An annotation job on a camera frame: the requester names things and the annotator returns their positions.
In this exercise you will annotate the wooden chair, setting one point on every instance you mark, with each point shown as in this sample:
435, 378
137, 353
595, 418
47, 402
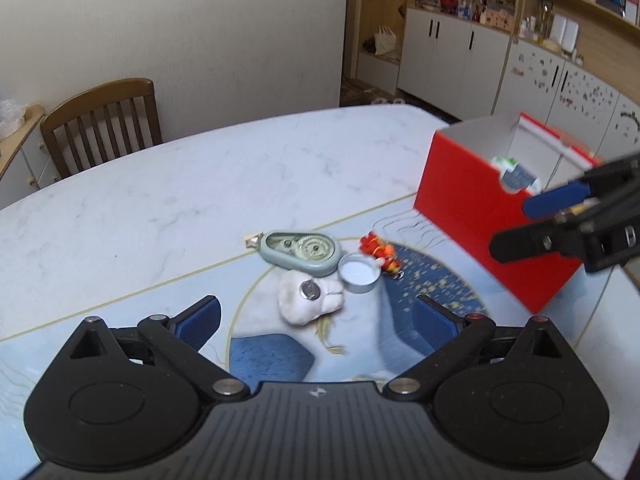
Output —
100, 120

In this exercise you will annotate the low wooden side cabinet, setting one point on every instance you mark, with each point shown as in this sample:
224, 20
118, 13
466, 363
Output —
22, 165

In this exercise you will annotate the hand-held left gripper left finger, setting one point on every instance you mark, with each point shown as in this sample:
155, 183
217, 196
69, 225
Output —
200, 321

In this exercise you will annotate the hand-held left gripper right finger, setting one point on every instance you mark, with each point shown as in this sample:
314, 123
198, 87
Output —
435, 323

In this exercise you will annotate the pale green correction tape dispenser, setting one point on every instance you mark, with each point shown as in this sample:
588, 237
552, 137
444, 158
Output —
300, 252

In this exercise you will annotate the white speckled cabinet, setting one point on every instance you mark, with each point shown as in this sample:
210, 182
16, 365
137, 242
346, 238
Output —
560, 90

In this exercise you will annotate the white tote bag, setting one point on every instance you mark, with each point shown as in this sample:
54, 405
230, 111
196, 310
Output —
385, 41

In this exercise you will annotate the crumpled clear plastic bag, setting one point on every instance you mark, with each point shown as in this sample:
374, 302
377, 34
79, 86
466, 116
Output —
10, 117

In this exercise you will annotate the red teapot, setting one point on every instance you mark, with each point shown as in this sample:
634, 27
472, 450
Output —
449, 1

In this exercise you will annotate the red cardboard box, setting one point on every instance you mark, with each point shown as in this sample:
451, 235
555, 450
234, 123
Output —
460, 195

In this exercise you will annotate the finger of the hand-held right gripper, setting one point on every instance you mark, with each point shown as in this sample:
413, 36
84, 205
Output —
540, 242
555, 199

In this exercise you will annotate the red beaded charm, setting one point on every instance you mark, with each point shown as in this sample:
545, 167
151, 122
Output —
377, 250

